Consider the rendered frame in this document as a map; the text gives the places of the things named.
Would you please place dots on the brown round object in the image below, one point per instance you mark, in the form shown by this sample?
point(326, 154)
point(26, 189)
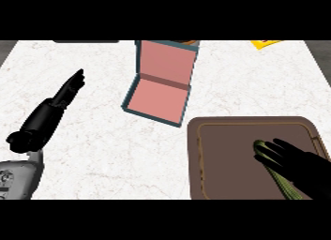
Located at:
point(187, 42)

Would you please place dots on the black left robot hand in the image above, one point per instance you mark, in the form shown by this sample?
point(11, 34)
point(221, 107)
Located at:
point(42, 120)

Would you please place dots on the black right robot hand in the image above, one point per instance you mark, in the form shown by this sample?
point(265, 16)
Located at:
point(307, 168)

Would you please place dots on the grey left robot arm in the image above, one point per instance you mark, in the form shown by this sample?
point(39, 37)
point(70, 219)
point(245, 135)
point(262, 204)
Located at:
point(11, 181)

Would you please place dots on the brown rectangular tray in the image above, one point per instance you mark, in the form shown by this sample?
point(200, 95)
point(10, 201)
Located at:
point(233, 156)

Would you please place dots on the teal box with pink inside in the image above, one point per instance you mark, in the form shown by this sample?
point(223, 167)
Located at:
point(160, 84)

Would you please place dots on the green striped squash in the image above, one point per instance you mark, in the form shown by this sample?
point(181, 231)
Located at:
point(279, 178)

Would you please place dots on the yellow packet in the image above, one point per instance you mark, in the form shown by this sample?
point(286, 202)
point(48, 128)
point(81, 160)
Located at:
point(265, 43)

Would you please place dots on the dark grey flat object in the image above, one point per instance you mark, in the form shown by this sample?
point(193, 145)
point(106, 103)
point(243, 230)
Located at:
point(85, 41)

